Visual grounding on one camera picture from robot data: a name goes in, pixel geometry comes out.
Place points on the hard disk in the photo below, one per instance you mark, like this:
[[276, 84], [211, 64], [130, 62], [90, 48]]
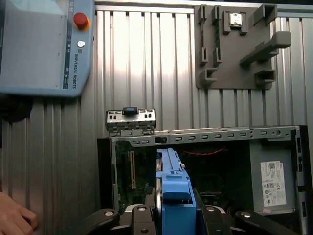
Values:
[[176, 195]]

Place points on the grey Dell power supply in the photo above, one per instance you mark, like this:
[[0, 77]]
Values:
[[256, 171]]

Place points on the black latch with blue face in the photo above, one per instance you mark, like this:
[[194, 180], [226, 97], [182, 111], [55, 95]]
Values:
[[130, 110]]

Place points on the person's hand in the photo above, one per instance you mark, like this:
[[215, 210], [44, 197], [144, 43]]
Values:
[[14, 215]]

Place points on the beige expansion slot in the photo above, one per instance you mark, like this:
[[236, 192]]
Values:
[[133, 169]]

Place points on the black open PC case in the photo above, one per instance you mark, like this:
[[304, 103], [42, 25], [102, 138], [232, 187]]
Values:
[[207, 137]]

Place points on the green motherboard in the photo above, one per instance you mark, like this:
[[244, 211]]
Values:
[[122, 171]]

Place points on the green RAM stick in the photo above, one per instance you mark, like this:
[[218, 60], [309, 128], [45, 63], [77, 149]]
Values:
[[216, 34]]

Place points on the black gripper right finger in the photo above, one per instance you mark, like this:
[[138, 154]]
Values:
[[215, 222]]

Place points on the hinged metal slot retainer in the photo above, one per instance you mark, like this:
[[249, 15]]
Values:
[[146, 121]]

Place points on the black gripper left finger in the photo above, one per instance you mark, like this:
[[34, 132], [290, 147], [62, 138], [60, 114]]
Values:
[[144, 220]]

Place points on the pale blue teach pendant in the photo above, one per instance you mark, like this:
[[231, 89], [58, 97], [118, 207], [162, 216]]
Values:
[[36, 49]]

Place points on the silver CPU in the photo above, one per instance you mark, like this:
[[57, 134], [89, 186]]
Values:
[[236, 19]]

